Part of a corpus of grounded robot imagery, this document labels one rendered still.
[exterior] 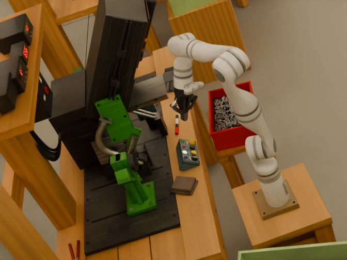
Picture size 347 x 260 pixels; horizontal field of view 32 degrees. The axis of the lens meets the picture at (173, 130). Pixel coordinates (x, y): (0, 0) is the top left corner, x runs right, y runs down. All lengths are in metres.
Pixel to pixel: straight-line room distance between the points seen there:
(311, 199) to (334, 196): 1.11
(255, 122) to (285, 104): 2.08
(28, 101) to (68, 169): 0.76
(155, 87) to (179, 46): 0.65
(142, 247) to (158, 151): 0.52
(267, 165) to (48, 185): 0.90
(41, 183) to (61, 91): 0.51
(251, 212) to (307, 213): 0.23
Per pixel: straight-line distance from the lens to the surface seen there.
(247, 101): 2.06
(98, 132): 2.66
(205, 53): 2.09
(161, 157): 2.79
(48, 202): 2.65
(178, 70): 2.27
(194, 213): 2.51
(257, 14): 5.17
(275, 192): 2.39
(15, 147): 2.45
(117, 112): 2.65
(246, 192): 2.57
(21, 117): 2.29
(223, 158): 2.85
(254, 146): 2.25
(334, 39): 4.67
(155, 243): 2.51
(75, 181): 2.95
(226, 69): 1.94
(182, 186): 2.58
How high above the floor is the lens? 2.74
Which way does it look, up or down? 39 degrees down
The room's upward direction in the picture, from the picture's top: 25 degrees counter-clockwise
